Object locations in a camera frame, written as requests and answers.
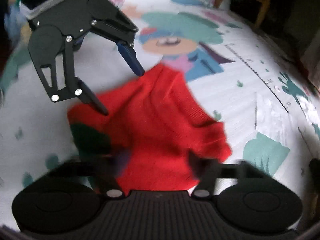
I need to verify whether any red knit sweater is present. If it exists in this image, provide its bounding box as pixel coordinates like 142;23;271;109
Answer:
67;64;232;193

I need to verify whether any white paper patch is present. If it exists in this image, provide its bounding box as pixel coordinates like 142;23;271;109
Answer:
255;94;297;146

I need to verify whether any cartoon printed play mat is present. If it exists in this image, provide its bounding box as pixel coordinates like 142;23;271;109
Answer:
1;0;319;228

